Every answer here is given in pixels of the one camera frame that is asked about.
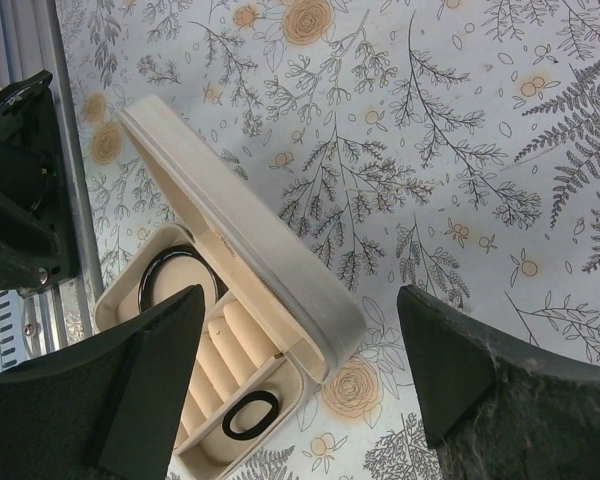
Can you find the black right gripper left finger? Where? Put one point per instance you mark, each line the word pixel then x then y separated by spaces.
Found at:
pixel 107 407

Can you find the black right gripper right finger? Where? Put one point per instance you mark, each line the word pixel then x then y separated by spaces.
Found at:
pixel 494 406

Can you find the black bangle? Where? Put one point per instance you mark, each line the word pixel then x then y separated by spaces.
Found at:
pixel 175 269

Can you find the beige jewelry box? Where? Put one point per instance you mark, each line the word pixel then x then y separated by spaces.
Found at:
pixel 285 326

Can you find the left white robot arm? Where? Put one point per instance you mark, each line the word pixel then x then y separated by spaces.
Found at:
pixel 38 247

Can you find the floral patterned tablecloth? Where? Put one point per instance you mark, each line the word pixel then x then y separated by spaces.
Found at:
pixel 454 145

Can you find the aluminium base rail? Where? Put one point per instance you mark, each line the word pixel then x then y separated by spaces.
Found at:
pixel 35 324

